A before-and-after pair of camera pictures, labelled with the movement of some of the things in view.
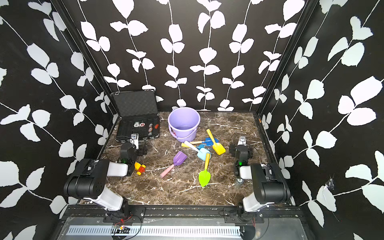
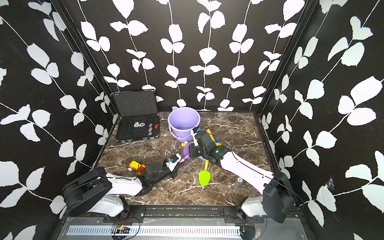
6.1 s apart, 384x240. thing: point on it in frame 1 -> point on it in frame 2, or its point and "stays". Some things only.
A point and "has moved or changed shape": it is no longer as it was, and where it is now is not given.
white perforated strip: (156, 230) stays
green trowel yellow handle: (204, 176) stays
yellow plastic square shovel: (218, 147) stays
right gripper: (233, 148) -> (192, 149)
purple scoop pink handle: (179, 158) has moved or changed shape
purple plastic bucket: (183, 122) stays
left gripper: (140, 151) -> (179, 159)
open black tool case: (138, 114) stays
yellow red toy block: (140, 168) stays
